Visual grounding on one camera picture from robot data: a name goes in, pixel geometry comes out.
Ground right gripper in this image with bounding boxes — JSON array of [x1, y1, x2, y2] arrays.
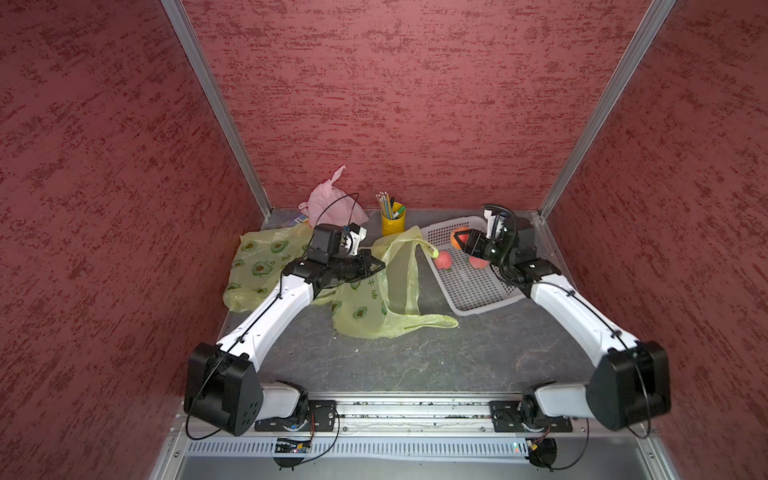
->
[[454, 228, 515, 268]]

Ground pink plastic bag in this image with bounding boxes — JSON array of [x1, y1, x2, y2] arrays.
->
[[298, 165, 369, 227]]

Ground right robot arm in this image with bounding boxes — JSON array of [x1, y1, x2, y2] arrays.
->
[[451, 204, 672, 431]]

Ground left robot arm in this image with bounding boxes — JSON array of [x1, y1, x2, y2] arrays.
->
[[183, 223, 386, 436]]

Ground green avocado print bag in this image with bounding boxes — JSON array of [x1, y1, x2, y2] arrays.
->
[[223, 223, 312, 313]]

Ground white plastic basket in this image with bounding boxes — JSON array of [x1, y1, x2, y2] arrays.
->
[[420, 216, 525, 316]]

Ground yellow pencil cup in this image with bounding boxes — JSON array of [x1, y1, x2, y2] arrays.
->
[[381, 202, 407, 236]]

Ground pencils in cup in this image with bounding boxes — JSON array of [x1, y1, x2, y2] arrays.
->
[[376, 192, 406, 220]]

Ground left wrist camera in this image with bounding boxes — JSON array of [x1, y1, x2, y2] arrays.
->
[[340, 223, 367, 256]]

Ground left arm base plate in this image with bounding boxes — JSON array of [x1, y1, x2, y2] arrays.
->
[[254, 400, 339, 435]]

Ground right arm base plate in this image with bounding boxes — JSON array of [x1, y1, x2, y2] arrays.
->
[[488, 397, 573, 435]]

